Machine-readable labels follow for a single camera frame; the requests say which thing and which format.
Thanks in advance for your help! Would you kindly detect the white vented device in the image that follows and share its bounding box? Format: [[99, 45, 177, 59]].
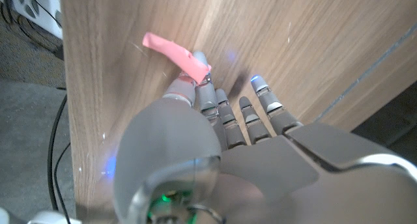
[[0, 0, 63, 40]]

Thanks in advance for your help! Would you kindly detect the black floor cable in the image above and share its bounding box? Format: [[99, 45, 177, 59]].
[[46, 93, 68, 212], [53, 142, 72, 224]]

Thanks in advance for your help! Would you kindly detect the grey tape strip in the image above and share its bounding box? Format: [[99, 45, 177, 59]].
[[314, 21, 417, 122]]

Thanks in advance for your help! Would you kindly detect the pink sticky note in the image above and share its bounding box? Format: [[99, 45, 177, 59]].
[[142, 31, 212, 85]]

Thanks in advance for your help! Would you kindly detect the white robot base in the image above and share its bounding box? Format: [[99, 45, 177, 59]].
[[0, 206, 82, 224]]

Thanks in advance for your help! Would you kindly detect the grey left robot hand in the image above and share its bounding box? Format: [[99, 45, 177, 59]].
[[112, 51, 417, 224]]

